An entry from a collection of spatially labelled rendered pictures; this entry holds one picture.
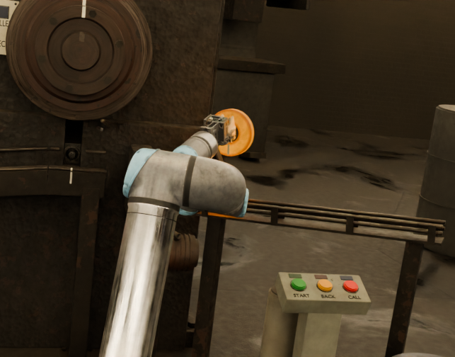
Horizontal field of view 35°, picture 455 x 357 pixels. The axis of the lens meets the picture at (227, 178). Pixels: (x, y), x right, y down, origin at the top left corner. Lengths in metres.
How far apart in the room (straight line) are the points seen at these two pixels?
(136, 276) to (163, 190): 0.19
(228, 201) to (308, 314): 0.50
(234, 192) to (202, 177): 0.09
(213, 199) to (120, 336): 0.35
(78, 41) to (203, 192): 0.93
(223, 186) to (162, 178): 0.14
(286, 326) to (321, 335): 0.15
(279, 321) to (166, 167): 0.74
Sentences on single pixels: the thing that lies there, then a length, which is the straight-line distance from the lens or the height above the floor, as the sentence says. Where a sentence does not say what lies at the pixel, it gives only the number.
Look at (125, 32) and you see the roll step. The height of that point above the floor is 1.19.
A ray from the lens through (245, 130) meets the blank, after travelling 2.38.
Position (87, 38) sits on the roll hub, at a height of 1.16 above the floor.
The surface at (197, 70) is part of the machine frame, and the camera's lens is 2.65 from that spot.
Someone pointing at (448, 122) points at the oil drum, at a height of 0.80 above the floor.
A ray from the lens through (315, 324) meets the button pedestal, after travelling 2.01.
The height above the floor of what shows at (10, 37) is 1.13.
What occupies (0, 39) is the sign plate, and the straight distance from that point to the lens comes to 2.60.
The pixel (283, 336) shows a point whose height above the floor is 0.40.
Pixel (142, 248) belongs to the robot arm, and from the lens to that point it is 1.56.
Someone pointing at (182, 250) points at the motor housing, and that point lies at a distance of 2.46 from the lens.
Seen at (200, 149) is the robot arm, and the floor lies 0.89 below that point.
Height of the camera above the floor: 1.29
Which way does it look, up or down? 13 degrees down
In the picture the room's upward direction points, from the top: 7 degrees clockwise
